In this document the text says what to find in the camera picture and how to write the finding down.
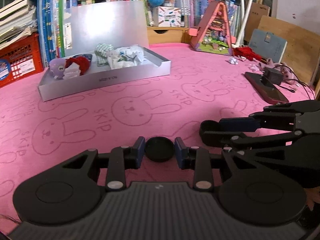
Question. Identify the green striped doll dress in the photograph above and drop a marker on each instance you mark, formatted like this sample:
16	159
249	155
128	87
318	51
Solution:
102	51

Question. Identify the brown cardboard sheet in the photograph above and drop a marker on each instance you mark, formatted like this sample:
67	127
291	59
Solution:
260	11

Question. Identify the grey cardboard box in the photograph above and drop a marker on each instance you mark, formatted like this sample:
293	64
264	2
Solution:
120	77

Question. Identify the pink toy house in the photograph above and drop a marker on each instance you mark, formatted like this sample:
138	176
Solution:
215	27

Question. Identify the blue notebook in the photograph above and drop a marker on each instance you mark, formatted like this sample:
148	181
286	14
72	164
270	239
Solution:
268	46

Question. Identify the red cloth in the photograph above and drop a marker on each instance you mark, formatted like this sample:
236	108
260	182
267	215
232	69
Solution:
246	52

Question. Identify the black power adapter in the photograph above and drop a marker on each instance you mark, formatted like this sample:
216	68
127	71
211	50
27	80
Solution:
273	76

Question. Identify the wooden drawer box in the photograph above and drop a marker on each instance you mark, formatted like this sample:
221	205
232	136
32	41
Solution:
170	36

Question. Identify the pink rabbit print blanket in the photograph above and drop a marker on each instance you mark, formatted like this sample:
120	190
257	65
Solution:
150	92

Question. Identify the colourful printed box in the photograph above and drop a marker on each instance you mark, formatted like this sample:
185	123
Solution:
170	16

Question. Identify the white knitted doll garment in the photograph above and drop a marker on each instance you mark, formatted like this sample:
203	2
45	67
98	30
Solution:
71	71

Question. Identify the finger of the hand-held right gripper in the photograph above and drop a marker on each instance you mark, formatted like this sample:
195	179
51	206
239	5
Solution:
225	138
240	125

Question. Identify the red plastic crate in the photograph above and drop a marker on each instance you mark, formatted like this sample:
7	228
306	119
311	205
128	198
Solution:
22	55

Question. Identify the light wooden board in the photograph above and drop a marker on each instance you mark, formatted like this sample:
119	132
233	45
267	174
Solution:
300	45

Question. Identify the navy floral cloth pouch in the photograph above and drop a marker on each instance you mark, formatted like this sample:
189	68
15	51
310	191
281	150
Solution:
87	56

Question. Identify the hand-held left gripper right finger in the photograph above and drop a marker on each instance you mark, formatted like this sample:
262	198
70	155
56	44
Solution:
180	152

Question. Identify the pink plush toy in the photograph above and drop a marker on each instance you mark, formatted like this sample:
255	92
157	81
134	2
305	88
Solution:
290	75

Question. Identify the row of tall thin books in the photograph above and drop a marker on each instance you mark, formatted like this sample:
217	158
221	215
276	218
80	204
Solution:
50	25

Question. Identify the stack of worn books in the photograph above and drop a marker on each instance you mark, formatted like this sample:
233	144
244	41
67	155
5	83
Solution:
15	22

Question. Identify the purple plush toy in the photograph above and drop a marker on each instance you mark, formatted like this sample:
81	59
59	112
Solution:
57	67

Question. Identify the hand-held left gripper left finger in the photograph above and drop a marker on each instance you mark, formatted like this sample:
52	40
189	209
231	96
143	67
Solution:
140	152

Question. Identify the small folded white paper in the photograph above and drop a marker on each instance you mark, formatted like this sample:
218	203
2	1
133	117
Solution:
233	60

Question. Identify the dark red smartphone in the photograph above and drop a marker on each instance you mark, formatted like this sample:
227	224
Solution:
270	92

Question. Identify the red knitted doll garment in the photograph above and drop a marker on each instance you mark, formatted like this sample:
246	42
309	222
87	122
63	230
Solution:
82	63

